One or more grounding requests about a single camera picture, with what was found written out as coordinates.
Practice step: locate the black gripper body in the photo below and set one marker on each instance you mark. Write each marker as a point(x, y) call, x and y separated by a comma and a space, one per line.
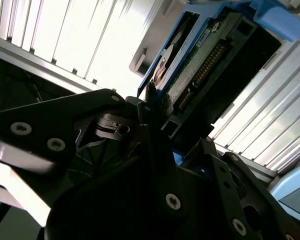
point(115, 212)

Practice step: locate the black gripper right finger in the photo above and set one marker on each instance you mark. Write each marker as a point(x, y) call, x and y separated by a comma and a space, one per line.
point(227, 197)

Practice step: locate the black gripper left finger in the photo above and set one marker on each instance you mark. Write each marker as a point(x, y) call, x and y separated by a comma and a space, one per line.
point(40, 120)

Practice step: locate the hard disk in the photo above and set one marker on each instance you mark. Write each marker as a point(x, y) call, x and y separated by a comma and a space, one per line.
point(187, 75)

